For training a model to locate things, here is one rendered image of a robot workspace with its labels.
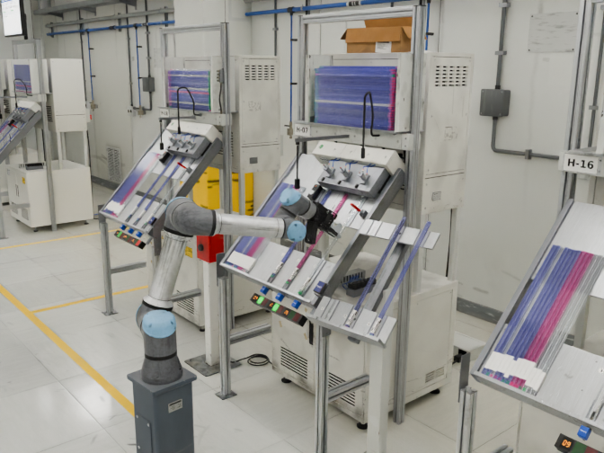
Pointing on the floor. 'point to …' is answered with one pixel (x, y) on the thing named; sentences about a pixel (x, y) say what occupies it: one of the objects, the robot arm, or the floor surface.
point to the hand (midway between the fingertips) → (336, 237)
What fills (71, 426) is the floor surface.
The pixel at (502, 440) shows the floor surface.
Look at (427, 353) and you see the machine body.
